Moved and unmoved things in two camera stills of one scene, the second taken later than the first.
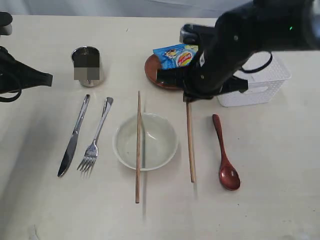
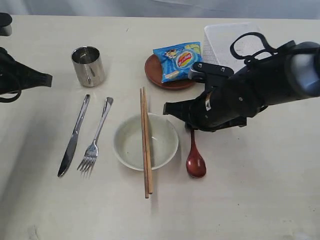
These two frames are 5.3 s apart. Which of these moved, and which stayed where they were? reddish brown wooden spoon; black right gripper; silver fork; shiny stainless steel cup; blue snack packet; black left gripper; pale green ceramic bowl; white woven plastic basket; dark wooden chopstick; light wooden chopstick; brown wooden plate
Moved: black right gripper; white woven plastic basket; reddish brown wooden spoon; light wooden chopstick; dark wooden chopstick
Stayed: black left gripper; shiny stainless steel cup; pale green ceramic bowl; brown wooden plate; silver fork; blue snack packet
